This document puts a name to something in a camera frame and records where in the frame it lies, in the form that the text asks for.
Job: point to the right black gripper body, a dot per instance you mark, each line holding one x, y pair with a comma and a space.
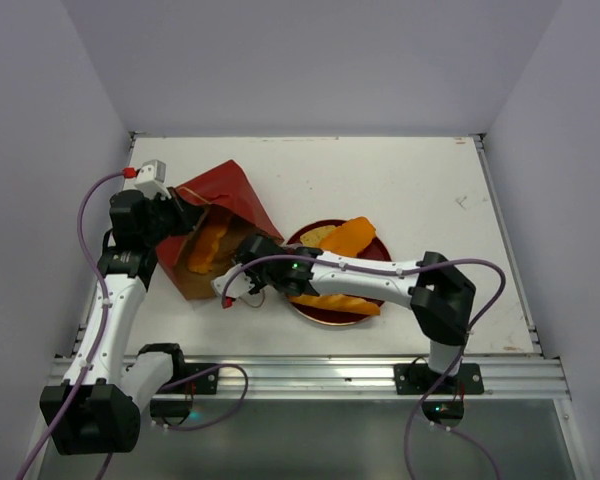
253, 249

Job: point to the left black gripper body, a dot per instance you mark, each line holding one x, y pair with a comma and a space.
167, 218

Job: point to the red paper bag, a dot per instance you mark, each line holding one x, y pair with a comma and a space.
231, 211

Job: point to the wavy orange bread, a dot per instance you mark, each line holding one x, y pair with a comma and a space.
201, 258

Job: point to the long twisted bread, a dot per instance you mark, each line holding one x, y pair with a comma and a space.
339, 303

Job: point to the sliced bread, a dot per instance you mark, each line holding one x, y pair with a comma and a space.
348, 238

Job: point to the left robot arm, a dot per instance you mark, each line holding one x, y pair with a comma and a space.
97, 407

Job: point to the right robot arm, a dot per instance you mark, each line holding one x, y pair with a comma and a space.
439, 295

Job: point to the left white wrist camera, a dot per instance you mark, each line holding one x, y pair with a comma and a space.
149, 179

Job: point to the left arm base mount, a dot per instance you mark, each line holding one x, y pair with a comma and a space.
173, 406

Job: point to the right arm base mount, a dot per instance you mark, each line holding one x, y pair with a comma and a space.
446, 405

